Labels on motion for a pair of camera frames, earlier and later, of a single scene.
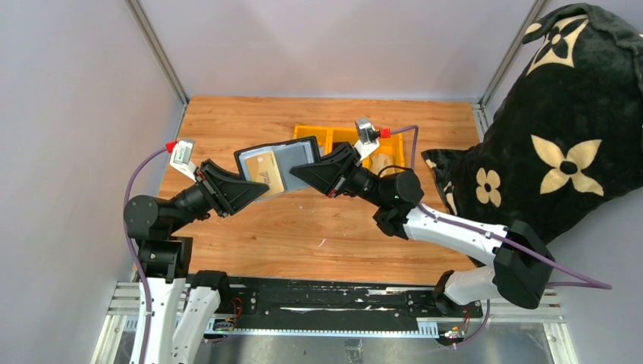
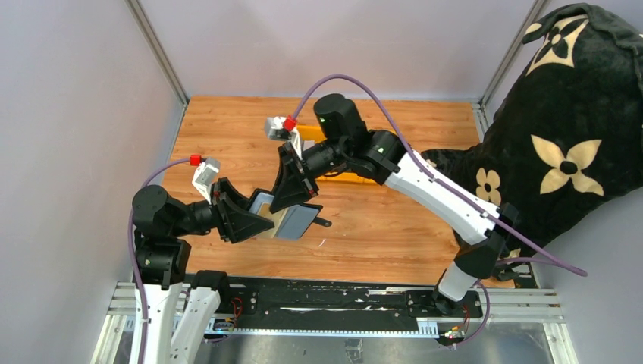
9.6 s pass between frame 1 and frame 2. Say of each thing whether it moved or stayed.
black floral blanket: stayed
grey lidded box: moved
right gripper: moved
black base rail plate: stayed
